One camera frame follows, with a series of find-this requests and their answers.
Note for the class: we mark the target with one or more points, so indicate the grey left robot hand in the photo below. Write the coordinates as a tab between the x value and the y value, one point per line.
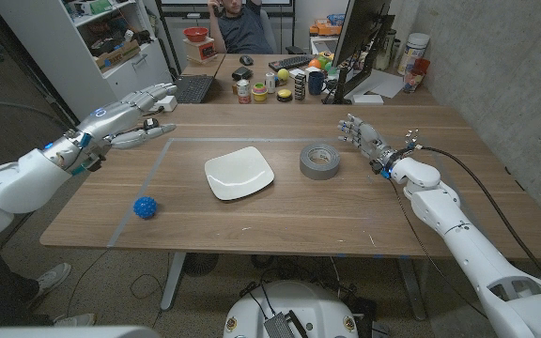
111	119

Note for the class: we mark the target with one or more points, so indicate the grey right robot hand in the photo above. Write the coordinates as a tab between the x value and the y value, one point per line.
371	138

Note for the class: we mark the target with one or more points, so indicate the blue spiky stress ball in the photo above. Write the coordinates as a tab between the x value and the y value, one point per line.
145	208

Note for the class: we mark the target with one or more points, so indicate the white square paper plate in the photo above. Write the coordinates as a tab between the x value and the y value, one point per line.
240	173

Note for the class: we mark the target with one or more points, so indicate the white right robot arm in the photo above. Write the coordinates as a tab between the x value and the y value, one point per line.
477	263

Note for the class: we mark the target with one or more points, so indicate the orange ball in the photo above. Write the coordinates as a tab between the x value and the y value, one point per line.
315	64

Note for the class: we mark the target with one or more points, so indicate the yellow tennis ball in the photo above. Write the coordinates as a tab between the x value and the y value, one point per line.
283	74

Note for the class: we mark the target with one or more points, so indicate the flat white box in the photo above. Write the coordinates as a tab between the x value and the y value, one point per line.
367	99

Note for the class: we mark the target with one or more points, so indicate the black power adapter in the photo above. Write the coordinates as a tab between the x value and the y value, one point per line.
151	123

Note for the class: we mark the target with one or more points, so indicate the white paper sheets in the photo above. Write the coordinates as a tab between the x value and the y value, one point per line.
385	85

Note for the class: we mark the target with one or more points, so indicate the brown cardboard box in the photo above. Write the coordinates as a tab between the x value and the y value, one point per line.
118	55

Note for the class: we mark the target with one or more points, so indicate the white shelving cabinet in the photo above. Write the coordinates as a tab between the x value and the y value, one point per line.
73	61

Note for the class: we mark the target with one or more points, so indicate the patterned cup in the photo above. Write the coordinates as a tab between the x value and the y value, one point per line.
412	81

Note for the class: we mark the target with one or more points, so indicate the dark blue mug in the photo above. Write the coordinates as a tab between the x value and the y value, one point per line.
316	83

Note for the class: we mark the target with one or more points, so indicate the black laptop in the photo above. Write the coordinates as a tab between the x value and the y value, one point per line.
193	89

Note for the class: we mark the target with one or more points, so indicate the black and white block tower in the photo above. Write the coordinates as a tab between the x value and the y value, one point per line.
300	87

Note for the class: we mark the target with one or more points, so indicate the red cup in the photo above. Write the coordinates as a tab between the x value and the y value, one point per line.
422	66

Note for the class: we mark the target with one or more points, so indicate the yellow and black disc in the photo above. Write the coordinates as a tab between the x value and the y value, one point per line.
284	95

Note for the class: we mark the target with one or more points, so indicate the white canister with lid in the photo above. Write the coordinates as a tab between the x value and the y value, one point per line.
413	49

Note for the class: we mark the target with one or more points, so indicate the black keyboard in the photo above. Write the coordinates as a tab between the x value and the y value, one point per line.
291	62

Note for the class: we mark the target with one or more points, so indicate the black computer monitor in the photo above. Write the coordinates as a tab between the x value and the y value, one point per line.
360	28

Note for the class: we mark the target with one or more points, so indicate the wooden box with red panel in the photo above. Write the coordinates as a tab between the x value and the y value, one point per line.
200	50

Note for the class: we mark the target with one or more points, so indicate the small white bottle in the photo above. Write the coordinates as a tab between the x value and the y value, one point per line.
270	82

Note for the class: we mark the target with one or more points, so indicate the wooden desk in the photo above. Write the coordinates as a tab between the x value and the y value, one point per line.
226	95

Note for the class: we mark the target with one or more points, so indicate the orange case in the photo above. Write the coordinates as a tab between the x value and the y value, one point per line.
325	28

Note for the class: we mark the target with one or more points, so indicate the stack of coloured cups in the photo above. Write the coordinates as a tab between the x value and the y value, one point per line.
259	93

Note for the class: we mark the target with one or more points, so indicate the red bowl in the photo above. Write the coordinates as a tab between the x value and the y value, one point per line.
196	34

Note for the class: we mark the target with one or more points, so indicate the black pouch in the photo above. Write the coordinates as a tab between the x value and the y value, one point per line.
242	73

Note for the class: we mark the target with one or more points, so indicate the black computer mouse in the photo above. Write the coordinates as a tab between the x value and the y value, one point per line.
246	60

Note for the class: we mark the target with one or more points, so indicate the grey office chair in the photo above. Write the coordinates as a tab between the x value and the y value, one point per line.
268	28

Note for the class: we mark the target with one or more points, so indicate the grey metal table leg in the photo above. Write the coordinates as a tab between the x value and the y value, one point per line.
413	291
173	281

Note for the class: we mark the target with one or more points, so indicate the seated person in dark shirt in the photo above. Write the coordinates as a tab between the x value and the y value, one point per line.
244	33

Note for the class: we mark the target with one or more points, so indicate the person in white sneakers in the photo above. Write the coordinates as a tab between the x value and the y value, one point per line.
57	277

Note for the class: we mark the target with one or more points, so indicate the white robot torso base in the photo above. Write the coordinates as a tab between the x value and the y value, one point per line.
317	310

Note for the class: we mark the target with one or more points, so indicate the grey duct tape roll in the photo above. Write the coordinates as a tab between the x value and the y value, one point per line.
319	172

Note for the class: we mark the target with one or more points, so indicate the whiteboard with black frame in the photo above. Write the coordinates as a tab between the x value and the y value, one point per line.
190	2

